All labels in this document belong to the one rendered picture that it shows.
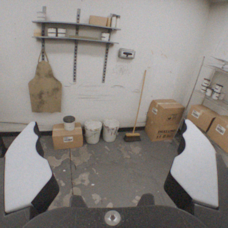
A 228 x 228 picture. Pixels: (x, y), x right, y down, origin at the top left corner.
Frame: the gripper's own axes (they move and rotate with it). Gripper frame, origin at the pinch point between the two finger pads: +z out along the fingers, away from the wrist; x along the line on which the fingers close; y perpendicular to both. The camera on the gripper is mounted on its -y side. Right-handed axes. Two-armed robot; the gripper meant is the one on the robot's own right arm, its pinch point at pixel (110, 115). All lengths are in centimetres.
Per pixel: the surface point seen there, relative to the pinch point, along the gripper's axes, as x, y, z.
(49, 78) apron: -93, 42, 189
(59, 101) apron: -85, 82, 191
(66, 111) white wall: -78, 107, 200
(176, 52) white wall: 127, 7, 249
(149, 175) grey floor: 61, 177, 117
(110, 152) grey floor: -1, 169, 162
